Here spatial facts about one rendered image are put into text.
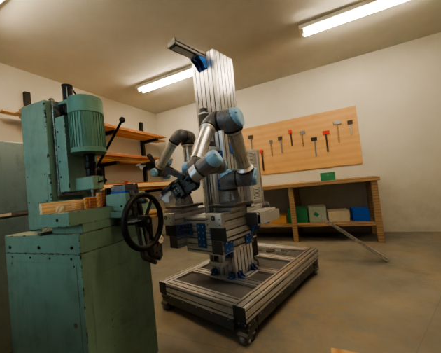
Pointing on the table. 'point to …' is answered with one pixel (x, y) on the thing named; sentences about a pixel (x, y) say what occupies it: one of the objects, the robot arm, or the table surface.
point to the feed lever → (109, 145)
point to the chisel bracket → (89, 183)
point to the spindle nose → (90, 164)
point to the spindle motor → (86, 125)
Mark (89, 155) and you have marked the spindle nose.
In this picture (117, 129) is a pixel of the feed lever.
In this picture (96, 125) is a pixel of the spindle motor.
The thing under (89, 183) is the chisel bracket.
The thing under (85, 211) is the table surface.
